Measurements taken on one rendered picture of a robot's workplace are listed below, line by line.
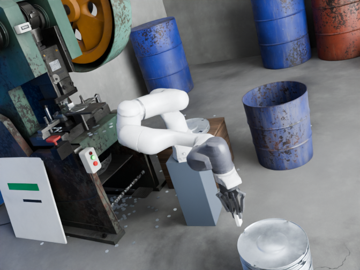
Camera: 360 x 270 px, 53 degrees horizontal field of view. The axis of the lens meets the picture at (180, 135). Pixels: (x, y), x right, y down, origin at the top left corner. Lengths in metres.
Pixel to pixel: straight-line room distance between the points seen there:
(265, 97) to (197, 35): 2.96
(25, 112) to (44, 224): 0.75
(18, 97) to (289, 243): 1.74
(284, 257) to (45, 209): 1.57
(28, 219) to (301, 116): 1.93
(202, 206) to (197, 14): 3.72
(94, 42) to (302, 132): 1.48
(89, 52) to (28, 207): 1.12
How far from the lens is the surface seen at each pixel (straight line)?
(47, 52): 2.26
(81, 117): 2.25
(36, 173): 2.45
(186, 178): 1.99
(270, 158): 2.46
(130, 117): 1.58
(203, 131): 2.38
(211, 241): 2.07
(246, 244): 1.63
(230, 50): 5.33
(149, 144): 1.47
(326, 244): 1.95
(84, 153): 2.03
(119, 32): 2.32
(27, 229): 2.77
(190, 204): 2.10
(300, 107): 2.33
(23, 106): 2.43
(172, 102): 1.77
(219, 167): 1.39
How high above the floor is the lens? 1.36
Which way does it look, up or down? 24 degrees down
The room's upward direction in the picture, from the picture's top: 18 degrees counter-clockwise
